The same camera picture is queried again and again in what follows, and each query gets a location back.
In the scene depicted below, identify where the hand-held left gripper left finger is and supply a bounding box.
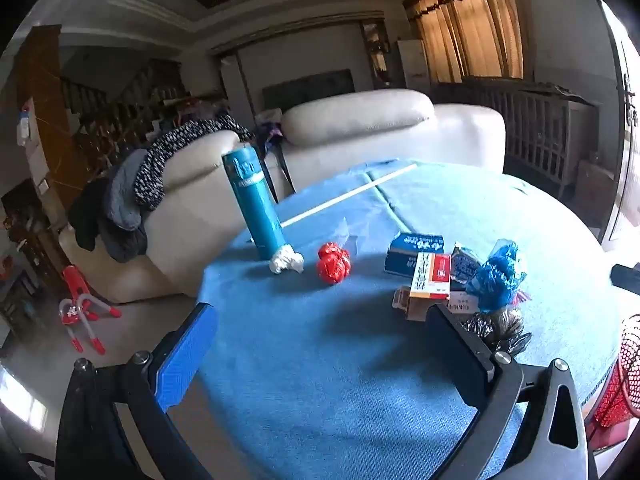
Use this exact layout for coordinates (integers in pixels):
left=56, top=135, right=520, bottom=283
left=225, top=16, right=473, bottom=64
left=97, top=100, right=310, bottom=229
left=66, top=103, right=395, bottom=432
left=55, top=302, right=219, bottom=480

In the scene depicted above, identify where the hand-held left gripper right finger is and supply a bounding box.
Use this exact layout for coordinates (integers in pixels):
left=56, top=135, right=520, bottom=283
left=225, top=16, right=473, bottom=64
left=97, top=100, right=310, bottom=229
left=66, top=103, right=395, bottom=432
left=425, top=304, right=598, bottom=480

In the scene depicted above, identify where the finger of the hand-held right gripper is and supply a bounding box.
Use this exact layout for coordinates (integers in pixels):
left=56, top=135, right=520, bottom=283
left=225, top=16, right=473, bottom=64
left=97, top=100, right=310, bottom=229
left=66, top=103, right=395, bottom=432
left=609, top=264, right=640, bottom=292

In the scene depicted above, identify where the black plastic bag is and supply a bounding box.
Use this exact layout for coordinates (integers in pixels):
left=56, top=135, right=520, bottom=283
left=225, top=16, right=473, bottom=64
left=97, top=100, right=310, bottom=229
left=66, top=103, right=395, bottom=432
left=460, top=307, right=533, bottom=353

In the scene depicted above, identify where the white cardboard medicine box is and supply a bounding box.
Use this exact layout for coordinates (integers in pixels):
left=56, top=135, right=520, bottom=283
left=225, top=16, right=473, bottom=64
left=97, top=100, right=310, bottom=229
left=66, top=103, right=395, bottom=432
left=392, top=286, right=468, bottom=322

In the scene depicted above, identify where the blue plastic bag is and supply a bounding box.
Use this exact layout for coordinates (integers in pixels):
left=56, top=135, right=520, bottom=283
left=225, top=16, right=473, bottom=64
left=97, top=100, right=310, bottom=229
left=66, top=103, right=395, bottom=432
left=467, top=240, right=528, bottom=313

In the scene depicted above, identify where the orange white medicine box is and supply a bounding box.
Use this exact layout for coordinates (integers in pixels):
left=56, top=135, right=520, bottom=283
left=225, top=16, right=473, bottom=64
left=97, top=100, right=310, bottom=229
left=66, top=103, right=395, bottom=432
left=409, top=252, right=452, bottom=301

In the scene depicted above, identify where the blue white patterned packet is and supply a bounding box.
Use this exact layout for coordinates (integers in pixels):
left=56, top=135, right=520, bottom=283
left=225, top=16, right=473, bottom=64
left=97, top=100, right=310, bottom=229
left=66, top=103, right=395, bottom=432
left=451, top=242, right=481, bottom=281

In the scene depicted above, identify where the red mesh basket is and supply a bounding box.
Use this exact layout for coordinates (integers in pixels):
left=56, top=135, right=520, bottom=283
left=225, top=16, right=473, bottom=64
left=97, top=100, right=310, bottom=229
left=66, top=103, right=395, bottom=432
left=592, top=314, right=640, bottom=428

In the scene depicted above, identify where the blue medicine box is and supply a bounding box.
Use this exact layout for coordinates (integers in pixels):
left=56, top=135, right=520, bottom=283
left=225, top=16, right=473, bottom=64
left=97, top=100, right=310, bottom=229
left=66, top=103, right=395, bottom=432
left=385, top=232, right=445, bottom=277

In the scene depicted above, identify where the white tissue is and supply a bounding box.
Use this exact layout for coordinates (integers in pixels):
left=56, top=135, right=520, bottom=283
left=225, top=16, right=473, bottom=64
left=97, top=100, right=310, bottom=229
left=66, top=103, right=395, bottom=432
left=269, top=246, right=305, bottom=275

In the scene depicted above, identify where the red wrapper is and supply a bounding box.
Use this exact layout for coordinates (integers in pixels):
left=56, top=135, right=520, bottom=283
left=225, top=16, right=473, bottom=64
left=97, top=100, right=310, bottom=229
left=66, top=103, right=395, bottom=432
left=317, top=242, right=351, bottom=286

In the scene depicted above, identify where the clear plastic wrapper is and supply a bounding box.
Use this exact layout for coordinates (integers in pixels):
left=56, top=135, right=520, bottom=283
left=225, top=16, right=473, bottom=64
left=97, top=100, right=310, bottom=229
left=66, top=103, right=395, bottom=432
left=336, top=217, right=362, bottom=256

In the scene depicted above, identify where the red white toy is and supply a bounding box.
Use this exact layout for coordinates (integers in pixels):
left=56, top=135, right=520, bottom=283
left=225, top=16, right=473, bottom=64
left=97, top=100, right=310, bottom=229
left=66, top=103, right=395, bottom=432
left=57, top=265, right=123, bottom=356

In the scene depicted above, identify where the blue tablecloth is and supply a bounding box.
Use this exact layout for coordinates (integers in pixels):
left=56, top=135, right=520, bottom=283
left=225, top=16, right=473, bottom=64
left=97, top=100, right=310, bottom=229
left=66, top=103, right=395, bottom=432
left=195, top=160, right=623, bottom=480

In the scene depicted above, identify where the glass door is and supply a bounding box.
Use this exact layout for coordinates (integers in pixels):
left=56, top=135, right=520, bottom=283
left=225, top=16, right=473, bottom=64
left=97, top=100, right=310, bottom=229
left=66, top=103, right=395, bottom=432
left=597, top=0, right=640, bottom=253

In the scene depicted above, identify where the teal thermos bottle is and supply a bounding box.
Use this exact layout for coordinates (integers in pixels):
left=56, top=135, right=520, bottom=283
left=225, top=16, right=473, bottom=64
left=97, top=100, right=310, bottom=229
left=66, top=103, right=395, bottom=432
left=222, top=148, right=286, bottom=261

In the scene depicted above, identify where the dark cloth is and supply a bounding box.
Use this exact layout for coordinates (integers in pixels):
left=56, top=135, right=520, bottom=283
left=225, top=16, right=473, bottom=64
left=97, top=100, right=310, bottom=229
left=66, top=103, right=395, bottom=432
left=67, top=177, right=108, bottom=253

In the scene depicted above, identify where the grey cloth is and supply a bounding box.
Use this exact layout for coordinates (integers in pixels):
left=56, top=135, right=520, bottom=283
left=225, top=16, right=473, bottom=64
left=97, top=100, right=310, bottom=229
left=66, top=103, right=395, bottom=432
left=97, top=150, right=151, bottom=263

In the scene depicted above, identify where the wooden crib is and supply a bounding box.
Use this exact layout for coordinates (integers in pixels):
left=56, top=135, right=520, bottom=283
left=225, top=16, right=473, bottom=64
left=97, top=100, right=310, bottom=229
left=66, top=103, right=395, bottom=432
left=435, top=77, right=598, bottom=196

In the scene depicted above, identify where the black white dotted cloth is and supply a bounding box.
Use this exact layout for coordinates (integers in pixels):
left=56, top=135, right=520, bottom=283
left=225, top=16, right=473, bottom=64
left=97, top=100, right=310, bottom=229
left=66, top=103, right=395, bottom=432
left=132, top=115, right=253, bottom=211

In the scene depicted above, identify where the white thin stick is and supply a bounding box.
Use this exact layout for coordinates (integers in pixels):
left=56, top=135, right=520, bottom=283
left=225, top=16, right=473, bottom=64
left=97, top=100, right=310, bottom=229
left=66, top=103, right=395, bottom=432
left=282, top=162, right=418, bottom=226

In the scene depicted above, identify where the purple bag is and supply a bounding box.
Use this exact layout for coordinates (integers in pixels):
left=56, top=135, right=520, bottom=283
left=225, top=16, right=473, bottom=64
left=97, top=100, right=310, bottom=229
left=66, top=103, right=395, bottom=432
left=255, top=110, right=286, bottom=153

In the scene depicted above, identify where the wooden staircase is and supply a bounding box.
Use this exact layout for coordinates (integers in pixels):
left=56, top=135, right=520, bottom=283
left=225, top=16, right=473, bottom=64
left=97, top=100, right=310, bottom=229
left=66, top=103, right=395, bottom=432
left=60, top=60, right=186, bottom=171

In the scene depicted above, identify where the beige leather sofa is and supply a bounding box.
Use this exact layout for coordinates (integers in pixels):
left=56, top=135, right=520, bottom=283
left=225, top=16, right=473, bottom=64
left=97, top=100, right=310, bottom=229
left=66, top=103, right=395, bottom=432
left=60, top=88, right=507, bottom=306

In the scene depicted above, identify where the black television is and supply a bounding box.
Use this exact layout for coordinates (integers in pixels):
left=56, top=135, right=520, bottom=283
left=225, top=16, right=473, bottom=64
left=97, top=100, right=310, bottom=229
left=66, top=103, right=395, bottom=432
left=262, top=69, right=357, bottom=111

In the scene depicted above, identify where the white standing air conditioner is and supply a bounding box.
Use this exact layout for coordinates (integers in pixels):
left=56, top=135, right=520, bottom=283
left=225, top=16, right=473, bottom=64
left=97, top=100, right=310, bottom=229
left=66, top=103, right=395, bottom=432
left=397, top=39, right=431, bottom=90

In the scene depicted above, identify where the yellow curtain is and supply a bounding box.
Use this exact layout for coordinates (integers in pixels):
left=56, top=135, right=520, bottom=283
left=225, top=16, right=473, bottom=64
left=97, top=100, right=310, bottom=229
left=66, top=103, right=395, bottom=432
left=404, top=0, right=526, bottom=83

